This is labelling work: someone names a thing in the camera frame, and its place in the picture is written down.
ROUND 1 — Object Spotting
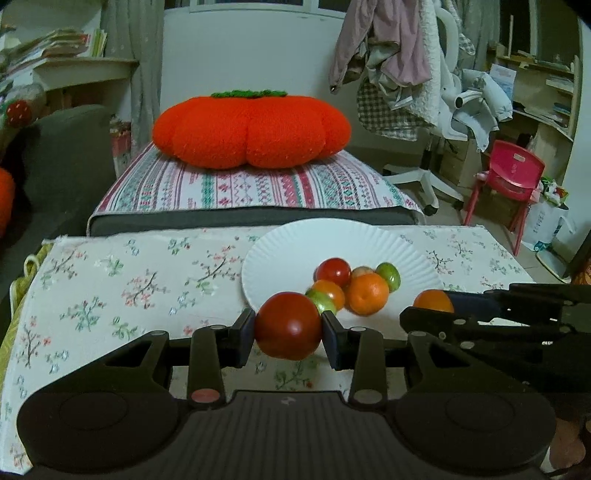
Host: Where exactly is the person's leg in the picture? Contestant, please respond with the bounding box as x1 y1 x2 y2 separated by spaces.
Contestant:
547 408 589 474

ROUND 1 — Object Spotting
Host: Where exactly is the grey curtain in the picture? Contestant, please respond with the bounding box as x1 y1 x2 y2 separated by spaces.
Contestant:
102 0 164 148

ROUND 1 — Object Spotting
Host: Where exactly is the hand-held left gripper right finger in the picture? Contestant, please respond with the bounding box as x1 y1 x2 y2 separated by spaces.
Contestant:
322 311 513 407

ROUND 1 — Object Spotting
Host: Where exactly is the white ribbed plate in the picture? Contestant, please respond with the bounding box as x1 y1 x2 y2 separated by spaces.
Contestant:
241 218 444 319

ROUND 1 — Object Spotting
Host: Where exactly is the pile of books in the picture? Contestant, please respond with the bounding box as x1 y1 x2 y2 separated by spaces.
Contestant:
0 28 109 70

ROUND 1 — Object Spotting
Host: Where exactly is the white wall shelf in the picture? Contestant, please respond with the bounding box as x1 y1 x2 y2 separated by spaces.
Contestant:
32 58 139 112

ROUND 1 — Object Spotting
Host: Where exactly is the green jujube fruit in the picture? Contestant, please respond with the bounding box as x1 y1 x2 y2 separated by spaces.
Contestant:
375 261 401 294
305 288 338 315

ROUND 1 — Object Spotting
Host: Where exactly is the pile of clothes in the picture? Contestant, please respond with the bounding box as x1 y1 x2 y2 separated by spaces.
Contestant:
329 0 513 148

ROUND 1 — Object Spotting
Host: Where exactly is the silver bag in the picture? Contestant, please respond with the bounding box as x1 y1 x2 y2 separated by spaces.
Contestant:
0 83 47 125

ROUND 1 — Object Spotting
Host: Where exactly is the pink box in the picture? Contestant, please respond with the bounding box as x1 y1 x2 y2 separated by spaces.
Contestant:
110 124 134 178

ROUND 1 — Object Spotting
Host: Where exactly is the red plastic chair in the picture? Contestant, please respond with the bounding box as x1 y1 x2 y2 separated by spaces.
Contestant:
463 140 546 256

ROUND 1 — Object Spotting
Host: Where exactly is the red tomato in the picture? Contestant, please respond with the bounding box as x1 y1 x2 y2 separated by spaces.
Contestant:
254 292 322 361
314 257 352 288

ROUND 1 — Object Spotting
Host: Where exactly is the large mandarin orange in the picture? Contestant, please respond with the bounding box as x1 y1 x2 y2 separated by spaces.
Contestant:
345 273 391 317

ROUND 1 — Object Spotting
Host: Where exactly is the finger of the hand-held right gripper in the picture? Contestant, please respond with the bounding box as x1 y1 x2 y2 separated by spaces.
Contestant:
445 282 591 322
399 305 575 344

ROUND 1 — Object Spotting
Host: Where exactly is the wooden bookcase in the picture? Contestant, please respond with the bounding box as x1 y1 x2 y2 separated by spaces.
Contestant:
492 14 583 185

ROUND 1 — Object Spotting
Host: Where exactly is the dark grey ottoman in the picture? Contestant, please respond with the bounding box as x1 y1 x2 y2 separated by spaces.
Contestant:
88 208 426 237

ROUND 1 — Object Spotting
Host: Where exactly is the white plastic bag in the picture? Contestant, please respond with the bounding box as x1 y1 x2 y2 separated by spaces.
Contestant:
526 178 571 252

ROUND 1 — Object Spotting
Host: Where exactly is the small orange persimmon cushion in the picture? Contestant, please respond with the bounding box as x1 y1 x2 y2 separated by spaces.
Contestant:
0 167 17 238

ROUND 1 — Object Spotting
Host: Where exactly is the orange cherry tomato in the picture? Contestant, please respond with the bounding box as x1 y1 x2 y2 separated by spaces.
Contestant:
313 279 346 311

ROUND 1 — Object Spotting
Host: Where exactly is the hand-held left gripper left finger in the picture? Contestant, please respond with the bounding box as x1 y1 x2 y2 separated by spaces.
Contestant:
69 308 256 408

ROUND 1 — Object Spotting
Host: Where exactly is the strawberry plush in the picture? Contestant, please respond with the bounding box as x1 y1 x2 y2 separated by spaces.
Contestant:
4 99 32 127

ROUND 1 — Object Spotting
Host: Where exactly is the floral tablecloth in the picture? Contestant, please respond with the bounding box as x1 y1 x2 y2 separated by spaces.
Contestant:
0 225 539 474

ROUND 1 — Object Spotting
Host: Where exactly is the white office chair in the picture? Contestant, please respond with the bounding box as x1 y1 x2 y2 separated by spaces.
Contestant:
382 7 485 217

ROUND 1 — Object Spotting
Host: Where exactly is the small mandarin orange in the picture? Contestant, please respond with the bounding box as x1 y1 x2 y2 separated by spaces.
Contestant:
413 289 455 315

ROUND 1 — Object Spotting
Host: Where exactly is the large orange persimmon cushion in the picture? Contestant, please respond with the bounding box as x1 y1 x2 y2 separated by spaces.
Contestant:
152 90 352 169

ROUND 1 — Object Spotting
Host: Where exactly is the striped patterned cover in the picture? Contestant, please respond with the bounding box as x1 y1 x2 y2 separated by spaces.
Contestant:
95 141 423 215

